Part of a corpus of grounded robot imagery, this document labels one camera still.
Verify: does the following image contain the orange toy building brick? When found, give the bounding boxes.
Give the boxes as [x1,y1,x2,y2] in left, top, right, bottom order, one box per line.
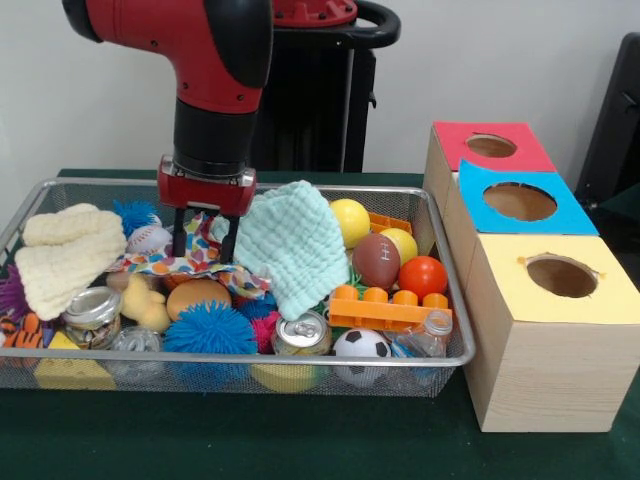
[328,284,454,331]

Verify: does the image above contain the mint green knitted cloth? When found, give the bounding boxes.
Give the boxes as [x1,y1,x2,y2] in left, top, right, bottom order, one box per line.
[209,180,351,321]

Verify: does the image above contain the orange ball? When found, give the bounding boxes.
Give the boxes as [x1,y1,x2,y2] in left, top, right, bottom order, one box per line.
[398,255,449,300]

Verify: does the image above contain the silver drink can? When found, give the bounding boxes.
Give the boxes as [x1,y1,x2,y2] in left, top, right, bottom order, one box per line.
[272,309,334,357]

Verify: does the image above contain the dark green tablecloth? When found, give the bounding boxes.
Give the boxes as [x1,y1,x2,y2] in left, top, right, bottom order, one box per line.
[0,168,640,480]

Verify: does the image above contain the large yellow ball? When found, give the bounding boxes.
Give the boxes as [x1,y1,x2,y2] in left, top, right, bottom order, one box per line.
[329,198,372,250]

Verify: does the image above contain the wooden box with three holes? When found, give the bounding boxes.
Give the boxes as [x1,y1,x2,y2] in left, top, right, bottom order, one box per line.
[422,121,640,434]

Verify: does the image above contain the clear plastic bottle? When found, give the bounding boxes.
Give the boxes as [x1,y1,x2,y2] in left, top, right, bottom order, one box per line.
[392,309,454,359]

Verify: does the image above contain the small soccer ball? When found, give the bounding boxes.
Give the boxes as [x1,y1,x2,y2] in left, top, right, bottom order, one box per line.
[333,328,392,359]

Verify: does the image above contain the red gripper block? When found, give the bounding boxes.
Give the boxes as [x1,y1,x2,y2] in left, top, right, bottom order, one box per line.
[157,154,259,265]

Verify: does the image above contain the small yellow ball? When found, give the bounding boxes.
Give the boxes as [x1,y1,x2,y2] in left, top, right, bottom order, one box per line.
[379,227,419,266]

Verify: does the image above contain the blue spiky ball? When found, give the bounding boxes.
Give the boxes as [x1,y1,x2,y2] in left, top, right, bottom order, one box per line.
[163,299,259,356]

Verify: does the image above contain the brown toy football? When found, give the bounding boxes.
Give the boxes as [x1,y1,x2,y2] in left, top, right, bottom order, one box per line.
[352,233,402,290]

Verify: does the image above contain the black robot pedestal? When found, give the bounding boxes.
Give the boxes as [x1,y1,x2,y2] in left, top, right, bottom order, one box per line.
[249,0,401,174]

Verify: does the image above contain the metal mesh bin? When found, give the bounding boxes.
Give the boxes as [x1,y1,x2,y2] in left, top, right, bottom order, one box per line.
[0,177,476,399]

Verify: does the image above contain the white cloth with colourful spots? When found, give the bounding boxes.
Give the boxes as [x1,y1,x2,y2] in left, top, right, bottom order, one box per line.
[117,212,274,301]

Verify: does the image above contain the cream knitted cloth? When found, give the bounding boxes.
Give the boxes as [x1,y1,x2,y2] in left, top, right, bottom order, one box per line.
[13,202,129,321]

